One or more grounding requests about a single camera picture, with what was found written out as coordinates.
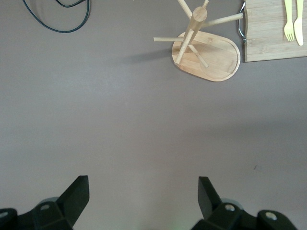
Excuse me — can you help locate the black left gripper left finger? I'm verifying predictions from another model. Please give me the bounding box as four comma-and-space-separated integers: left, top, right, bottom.
0, 175, 90, 230

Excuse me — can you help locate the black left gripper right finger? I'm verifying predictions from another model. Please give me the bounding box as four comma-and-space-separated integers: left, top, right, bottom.
198, 176, 298, 230

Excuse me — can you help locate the brown table cover mat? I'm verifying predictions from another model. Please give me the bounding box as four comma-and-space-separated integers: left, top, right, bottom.
0, 0, 307, 230

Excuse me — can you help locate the wooden mug tree stand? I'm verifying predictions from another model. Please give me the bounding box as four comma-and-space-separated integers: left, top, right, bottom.
153, 0, 244, 82

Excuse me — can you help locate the bamboo cutting board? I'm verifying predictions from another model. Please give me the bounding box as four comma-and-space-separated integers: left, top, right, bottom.
237, 0, 307, 63

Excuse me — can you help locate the yellow plastic fork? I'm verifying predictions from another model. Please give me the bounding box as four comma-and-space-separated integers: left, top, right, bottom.
284, 0, 295, 42

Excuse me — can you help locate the yellow plastic knife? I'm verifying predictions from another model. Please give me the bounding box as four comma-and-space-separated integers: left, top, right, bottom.
294, 0, 305, 46

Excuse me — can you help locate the black loose cable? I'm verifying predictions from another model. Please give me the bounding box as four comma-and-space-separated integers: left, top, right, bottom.
55, 0, 85, 8
22, 0, 91, 34

